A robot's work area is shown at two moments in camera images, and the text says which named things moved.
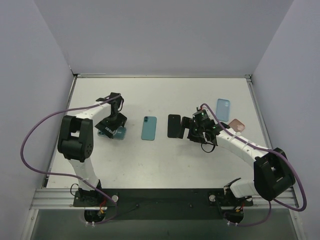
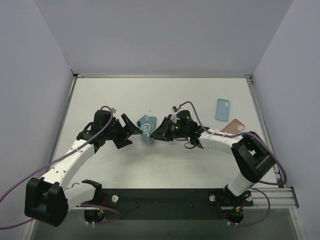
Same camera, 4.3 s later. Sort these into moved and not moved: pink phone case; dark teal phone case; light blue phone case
Moved: dark teal phone case
Not moved: light blue phone case; pink phone case
